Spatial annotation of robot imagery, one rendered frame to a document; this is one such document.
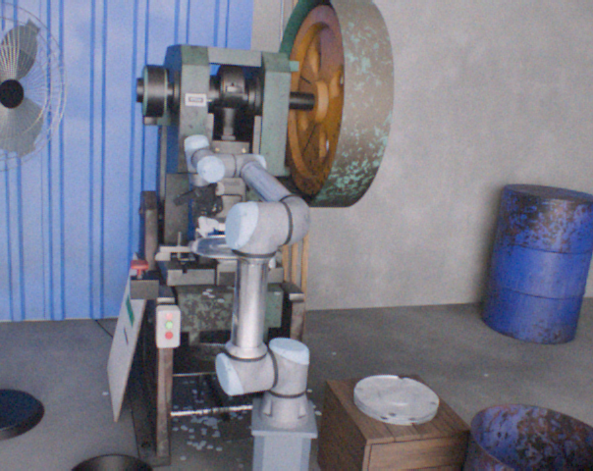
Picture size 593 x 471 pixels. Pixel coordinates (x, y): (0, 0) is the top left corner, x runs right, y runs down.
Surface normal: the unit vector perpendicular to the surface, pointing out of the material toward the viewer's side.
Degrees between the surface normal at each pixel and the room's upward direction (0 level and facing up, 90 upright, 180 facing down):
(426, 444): 90
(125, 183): 90
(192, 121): 90
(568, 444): 88
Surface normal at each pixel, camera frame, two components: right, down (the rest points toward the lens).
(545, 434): -0.40, 0.16
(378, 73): 0.32, -0.02
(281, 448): 0.04, 0.25
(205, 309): 0.31, 0.26
